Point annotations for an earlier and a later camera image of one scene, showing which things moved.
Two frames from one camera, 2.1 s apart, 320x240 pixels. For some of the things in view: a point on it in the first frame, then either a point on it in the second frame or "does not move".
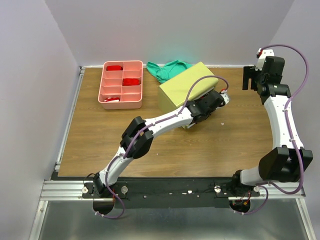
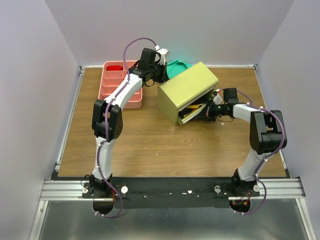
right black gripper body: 249,78 -> 210,110
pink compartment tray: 121,85 does not move
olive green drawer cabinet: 173,94 does not move
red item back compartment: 114,68 does not move
